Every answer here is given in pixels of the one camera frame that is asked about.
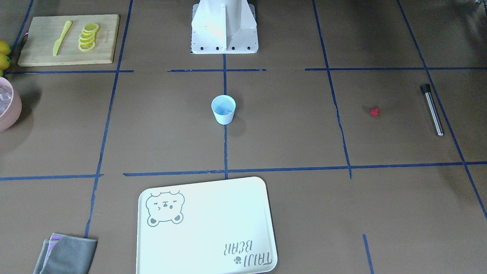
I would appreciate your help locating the steel muddler black tip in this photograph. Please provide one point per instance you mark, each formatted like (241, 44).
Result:
(426, 91)

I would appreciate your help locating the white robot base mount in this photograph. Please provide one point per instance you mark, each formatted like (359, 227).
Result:
(224, 27)

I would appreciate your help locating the lemon slice front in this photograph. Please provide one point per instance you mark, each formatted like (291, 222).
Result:
(87, 47)

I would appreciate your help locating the red strawberry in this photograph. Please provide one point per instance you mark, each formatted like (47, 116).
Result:
(374, 112)

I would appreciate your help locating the lemon slice back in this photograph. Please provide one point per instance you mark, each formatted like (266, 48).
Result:
(91, 27)

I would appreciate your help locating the lemon slice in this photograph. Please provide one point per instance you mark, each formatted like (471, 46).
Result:
(87, 47)
(91, 27)
(87, 41)
(85, 37)
(89, 32)

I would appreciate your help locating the yellow plastic knife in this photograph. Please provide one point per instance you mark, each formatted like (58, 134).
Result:
(58, 42)

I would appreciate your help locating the grey purple folded cloth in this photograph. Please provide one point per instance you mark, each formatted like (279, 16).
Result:
(66, 254)

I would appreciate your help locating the cream bear serving tray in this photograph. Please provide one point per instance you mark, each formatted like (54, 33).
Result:
(220, 227)

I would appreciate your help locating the light blue plastic cup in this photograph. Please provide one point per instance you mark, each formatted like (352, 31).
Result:
(223, 101)

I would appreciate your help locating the wooden cutting board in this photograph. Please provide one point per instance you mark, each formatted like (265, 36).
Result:
(44, 31)

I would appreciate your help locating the whole yellow lemon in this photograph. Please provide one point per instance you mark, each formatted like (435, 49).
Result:
(5, 48)
(4, 62)

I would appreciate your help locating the pink bowl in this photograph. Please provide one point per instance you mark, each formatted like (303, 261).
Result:
(14, 110)

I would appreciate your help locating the pile of clear ice cubes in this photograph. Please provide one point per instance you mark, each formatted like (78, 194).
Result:
(6, 97)

